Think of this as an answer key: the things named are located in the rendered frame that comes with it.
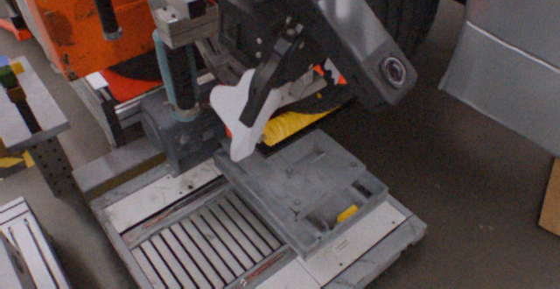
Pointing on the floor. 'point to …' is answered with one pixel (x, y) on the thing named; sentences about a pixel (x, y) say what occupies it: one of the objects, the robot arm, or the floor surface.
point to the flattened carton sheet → (552, 202)
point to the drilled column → (53, 165)
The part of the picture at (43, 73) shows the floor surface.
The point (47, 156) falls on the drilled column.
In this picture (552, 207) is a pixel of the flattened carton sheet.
